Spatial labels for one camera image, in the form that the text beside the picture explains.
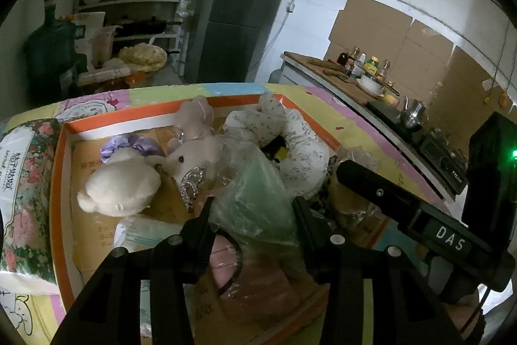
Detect green patterned tissue pack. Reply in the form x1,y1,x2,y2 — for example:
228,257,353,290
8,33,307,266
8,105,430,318
113,215,183,252

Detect pink packaged towel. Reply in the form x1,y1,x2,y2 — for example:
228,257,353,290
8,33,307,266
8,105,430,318
185,228,320,324

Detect mint green packaged item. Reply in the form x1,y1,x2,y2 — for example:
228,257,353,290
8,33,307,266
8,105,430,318
209,145,298,247

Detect white teddy bear purple bow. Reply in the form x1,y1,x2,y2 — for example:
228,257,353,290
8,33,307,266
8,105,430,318
77,133,165,217

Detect pink bunny plush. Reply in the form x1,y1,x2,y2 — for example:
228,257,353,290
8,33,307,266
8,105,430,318
164,96,221,213

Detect white floral neck pillow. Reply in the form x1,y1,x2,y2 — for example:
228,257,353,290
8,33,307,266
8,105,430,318
224,94,330,199

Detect leopard print cloth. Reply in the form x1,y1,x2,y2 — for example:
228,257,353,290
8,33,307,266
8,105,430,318
308,182,338,226

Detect kitchen counter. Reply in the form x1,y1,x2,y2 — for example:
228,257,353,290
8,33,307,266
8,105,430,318
280,52,467,207

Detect orange rimmed cardboard box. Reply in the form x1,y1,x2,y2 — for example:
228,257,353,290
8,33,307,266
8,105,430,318
50,88,377,344

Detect steel kettle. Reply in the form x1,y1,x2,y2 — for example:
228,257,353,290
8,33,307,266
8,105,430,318
400,96,428,130

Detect colourful cartoon bedsheet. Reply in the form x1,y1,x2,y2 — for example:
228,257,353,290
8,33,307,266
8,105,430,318
7,83,448,344

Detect floral tissue pack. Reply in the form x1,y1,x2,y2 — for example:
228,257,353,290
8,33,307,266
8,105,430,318
1,118,61,295

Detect white bowl on counter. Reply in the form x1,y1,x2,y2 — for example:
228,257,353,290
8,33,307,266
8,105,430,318
356,73,384,96

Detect yellow green bottle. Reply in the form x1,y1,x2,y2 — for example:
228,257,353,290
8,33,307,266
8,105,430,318
364,56,379,76

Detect blue water jug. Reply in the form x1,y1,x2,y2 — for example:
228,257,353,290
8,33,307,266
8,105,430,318
24,2,77,106

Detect dark green refrigerator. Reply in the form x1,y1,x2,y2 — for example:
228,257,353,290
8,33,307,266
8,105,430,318
184,0,272,83

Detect cardboard sheets on wall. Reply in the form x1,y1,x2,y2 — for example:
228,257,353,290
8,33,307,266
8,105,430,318
325,0,516,151

